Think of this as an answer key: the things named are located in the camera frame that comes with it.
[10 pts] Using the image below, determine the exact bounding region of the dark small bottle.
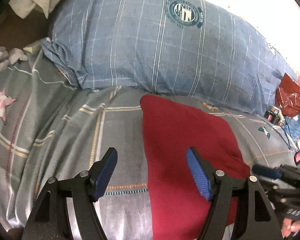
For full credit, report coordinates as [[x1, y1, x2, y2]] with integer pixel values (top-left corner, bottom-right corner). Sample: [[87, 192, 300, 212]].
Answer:
[[264, 106, 281, 125]]

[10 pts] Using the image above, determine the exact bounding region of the blue plaid pillow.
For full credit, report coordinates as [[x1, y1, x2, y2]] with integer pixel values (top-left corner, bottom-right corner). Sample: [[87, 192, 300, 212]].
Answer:
[[42, 0, 297, 115]]

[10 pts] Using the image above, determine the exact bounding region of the dark red garment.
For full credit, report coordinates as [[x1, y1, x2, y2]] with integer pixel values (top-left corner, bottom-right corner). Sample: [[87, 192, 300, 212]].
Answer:
[[140, 95, 250, 239]]

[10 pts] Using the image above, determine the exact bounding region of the person's right hand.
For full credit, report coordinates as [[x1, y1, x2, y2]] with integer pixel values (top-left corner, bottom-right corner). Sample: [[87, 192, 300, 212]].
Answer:
[[281, 218, 300, 238]]

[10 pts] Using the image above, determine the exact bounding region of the grey patterned bed sheet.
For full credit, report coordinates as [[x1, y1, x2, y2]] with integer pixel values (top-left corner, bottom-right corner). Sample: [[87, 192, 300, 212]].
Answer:
[[0, 41, 300, 240]]

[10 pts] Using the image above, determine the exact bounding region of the red plastic bag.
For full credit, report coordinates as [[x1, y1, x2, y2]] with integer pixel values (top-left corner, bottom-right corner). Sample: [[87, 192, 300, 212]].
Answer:
[[275, 73, 300, 118]]

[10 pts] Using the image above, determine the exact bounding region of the blue fabric item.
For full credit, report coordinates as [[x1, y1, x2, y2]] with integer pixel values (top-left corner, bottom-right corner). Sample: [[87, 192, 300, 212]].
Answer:
[[282, 113, 300, 142]]

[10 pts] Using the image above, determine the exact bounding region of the white crumpled cloth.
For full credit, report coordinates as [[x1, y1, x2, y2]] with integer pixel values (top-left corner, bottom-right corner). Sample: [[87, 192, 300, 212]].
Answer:
[[0, 46, 28, 73]]

